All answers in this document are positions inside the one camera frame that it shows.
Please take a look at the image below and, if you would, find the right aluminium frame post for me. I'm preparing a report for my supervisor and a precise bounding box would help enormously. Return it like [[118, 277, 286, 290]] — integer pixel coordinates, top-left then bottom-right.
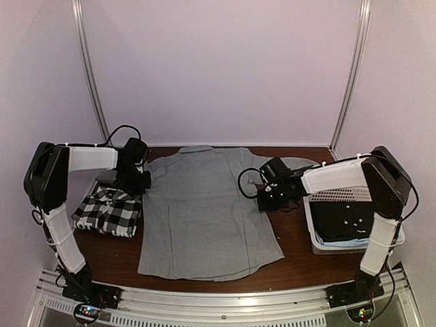
[[329, 0, 371, 157]]

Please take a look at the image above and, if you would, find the right circuit board with LEDs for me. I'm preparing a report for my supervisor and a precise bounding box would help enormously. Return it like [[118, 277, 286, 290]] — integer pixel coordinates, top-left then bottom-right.
[[347, 305, 375, 324]]

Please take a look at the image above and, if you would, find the aluminium frame post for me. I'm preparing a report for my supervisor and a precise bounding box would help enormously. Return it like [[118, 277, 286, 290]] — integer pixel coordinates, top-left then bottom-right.
[[72, 0, 110, 140], [329, 0, 371, 157]]

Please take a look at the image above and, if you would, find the light blue shirt in basket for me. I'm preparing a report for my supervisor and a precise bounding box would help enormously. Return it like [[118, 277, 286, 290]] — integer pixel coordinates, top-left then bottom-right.
[[315, 233, 369, 248]]

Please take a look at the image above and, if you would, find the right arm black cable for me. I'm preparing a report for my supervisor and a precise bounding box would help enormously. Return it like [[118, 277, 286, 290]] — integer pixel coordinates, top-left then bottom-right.
[[237, 166, 265, 200]]

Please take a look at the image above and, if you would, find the grey long sleeve shirt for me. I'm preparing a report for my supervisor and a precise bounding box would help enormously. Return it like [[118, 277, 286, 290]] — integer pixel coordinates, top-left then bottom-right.
[[95, 145, 316, 283]]

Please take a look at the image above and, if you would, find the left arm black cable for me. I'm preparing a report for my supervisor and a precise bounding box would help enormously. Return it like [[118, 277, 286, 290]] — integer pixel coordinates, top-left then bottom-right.
[[104, 124, 142, 147]]

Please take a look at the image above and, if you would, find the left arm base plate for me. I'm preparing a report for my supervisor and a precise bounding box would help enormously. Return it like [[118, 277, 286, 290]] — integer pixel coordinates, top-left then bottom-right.
[[62, 281, 122, 309]]

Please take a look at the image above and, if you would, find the white plastic laundry basket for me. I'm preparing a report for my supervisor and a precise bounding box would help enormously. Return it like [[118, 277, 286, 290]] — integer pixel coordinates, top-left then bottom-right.
[[305, 185, 406, 255]]

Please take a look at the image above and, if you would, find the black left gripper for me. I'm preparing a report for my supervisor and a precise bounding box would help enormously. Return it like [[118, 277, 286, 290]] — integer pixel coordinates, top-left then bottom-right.
[[117, 166, 150, 194]]

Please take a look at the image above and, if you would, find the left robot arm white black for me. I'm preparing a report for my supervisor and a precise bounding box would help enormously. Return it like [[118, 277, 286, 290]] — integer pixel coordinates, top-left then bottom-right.
[[23, 138, 151, 275]]

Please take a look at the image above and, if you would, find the left circuit board with LEDs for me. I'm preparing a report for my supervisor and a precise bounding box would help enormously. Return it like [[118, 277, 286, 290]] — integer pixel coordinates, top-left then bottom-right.
[[73, 303, 102, 324]]

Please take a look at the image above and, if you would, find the front aluminium rail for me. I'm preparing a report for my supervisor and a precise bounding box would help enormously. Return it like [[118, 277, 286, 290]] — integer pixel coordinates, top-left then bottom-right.
[[33, 262, 423, 327]]

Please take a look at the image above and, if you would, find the black white plaid folded shirt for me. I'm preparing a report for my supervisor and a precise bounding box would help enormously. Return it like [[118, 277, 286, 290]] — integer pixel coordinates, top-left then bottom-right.
[[72, 186, 142, 238]]

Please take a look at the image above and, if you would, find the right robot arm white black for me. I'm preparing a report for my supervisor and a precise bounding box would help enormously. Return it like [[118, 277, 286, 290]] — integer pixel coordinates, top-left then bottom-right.
[[259, 146, 415, 301]]

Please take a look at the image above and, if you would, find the left aluminium frame post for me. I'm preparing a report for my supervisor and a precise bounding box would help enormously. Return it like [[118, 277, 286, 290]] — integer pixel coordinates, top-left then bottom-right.
[[72, 0, 110, 140]]

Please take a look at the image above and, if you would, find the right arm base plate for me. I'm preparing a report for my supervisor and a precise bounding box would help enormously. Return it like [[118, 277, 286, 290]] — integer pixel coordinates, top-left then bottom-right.
[[326, 275, 384, 308]]

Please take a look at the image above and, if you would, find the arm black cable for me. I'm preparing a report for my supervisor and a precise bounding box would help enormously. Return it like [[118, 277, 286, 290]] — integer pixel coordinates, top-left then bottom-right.
[[104, 124, 142, 147], [237, 166, 265, 200]]

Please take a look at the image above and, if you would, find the black shirt in basket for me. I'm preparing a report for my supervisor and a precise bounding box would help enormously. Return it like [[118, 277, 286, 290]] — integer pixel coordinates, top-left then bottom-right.
[[309, 202, 375, 243]]

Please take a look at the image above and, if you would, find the circuit board with leds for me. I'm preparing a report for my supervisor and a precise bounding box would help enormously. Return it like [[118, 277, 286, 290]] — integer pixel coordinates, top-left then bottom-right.
[[347, 305, 375, 324], [73, 303, 102, 324]]

